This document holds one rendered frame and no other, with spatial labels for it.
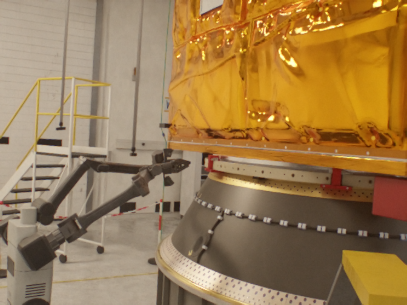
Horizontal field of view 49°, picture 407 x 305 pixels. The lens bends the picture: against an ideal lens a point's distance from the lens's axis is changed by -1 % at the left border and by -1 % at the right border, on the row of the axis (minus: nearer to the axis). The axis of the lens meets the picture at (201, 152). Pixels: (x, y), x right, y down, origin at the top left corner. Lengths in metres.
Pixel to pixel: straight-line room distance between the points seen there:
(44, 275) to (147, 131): 8.02
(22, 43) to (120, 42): 2.01
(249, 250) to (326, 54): 0.88
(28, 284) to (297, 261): 1.19
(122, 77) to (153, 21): 1.46
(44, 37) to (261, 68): 7.64
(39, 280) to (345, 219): 1.38
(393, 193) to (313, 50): 0.64
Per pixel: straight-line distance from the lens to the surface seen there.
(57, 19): 9.65
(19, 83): 9.34
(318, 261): 1.90
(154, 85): 10.17
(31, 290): 2.25
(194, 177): 9.67
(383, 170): 1.64
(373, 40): 1.68
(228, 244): 2.09
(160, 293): 2.64
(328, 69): 1.80
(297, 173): 1.98
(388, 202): 1.68
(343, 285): 1.41
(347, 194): 1.98
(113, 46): 9.94
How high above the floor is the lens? 1.82
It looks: 2 degrees down
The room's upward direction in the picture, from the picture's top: 3 degrees clockwise
